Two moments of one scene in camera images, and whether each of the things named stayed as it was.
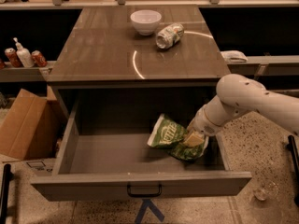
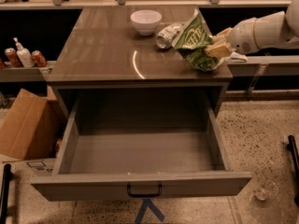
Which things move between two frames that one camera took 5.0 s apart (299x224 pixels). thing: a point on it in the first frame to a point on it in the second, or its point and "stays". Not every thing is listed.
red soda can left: x=13 y=57 stays
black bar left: x=7 y=177 stays
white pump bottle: x=24 y=55 stays
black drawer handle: x=144 y=195 stays
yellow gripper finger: x=190 y=129 to x=222 y=36
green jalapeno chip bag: x=170 y=133 to x=192 y=39
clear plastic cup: x=266 y=190 stays
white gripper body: x=204 y=124 to x=243 y=36
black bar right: x=291 y=145 stays
